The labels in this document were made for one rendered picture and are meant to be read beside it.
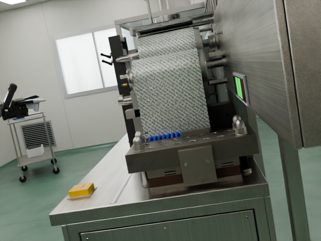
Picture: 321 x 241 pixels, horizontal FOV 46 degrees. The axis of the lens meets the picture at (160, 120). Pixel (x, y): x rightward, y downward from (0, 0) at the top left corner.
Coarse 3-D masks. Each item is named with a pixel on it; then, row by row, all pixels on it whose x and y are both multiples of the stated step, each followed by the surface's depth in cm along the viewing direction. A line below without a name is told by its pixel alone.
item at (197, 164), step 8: (184, 152) 112; (192, 152) 112; (200, 152) 112; (208, 152) 111; (184, 160) 112; (192, 160) 112; (200, 160) 112; (208, 160) 111; (184, 168) 113; (192, 168) 112; (200, 168) 112; (208, 168) 112; (184, 176) 113; (192, 176) 113; (200, 176) 113; (208, 176) 112; (216, 176) 112; (184, 184) 114; (192, 184) 113; (200, 184) 113
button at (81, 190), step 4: (80, 184) 133; (84, 184) 132; (88, 184) 131; (92, 184) 131; (72, 188) 129; (76, 188) 128; (80, 188) 127; (84, 188) 127; (88, 188) 126; (92, 188) 130; (68, 192) 127; (72, 192) 126; (76, 192) 126; (80, 192) 126; (84, 192) 126; (88, 192) 126; (72, 196) 127; (76, 196) 127
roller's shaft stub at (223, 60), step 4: (224, 56) 132; (208, 60) 134; (212, 60) 133; (216, 60) 133; (220, 60) 133; (224, 60) 132; (208, 64) 133; (212, 64) 133; (216, 64) 133; (220, 64) 133; (224, 64) 132; (208, 68) 134
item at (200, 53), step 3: (198, 51) 132; (201, 51) 131; (198, 54) 131; (201, 54) 130; (201, 57) 130; (201, 60) 129; (201, 63) 129; (201, 66) 130; (204, 66) 129; (201, 69) 130; (204, 69) 130; (201, 72) 130; (204, 72) 130; (204, 75) 131; (204, 78) 132; (204, 81) 135
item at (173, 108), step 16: (144, 96) 132; (160, 96) 132; (176, 96) 131; (192, 96) 131; (144, 112) 133; (160, 112) 133; (176, 112) 132; (192, 112) 132; (144, 128) 134; (160, 128) 134; (176, 128) 133; (192, 128) 133
